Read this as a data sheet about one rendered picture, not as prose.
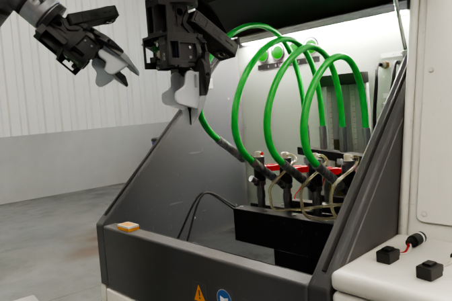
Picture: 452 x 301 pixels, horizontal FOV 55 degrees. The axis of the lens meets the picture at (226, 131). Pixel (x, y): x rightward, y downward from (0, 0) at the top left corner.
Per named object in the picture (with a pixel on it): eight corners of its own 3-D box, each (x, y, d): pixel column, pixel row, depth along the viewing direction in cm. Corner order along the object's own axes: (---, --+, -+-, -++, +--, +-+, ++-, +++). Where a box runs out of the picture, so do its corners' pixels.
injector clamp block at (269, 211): (237, 268, 107) (233, 207, 106) (264, 256, 114) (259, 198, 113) (366, 306, 83) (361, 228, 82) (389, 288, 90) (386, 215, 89)
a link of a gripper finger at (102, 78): (108, 101, 100) (80, 70, 95) (124, 83, 102) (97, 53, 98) (116, 100, 97) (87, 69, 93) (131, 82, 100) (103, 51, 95)
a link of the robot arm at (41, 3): (42, -2, 94) (48, -20, 87) (59, 14, 95) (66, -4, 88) (17, 21, 90) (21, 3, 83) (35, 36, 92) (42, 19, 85)
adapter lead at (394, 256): (389, 265, 64) (389, 251, 63) (376, 262, 65) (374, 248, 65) (428, 244, 72) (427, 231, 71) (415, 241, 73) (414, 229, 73)
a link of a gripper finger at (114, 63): (126, 90, 91) (89, 66, 91) (142, 71, 94) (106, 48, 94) (127, 82, 88) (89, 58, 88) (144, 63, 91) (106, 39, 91)
